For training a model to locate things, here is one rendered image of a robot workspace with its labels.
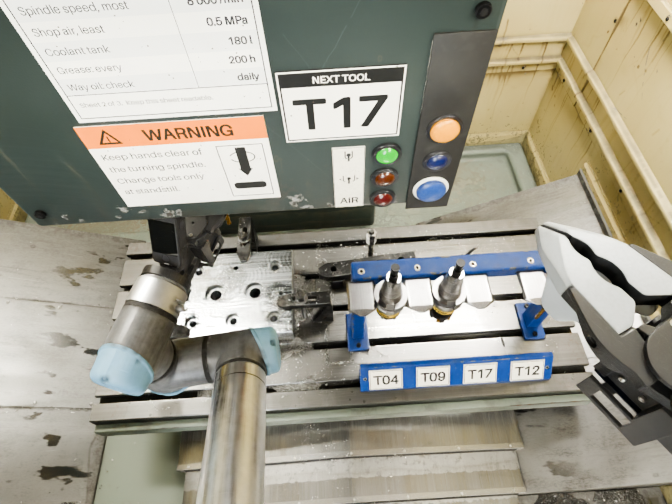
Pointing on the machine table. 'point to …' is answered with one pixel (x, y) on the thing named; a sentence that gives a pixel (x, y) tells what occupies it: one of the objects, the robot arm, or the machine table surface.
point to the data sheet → (149, 56)
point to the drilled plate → (246, 280)
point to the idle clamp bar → (350, 267)
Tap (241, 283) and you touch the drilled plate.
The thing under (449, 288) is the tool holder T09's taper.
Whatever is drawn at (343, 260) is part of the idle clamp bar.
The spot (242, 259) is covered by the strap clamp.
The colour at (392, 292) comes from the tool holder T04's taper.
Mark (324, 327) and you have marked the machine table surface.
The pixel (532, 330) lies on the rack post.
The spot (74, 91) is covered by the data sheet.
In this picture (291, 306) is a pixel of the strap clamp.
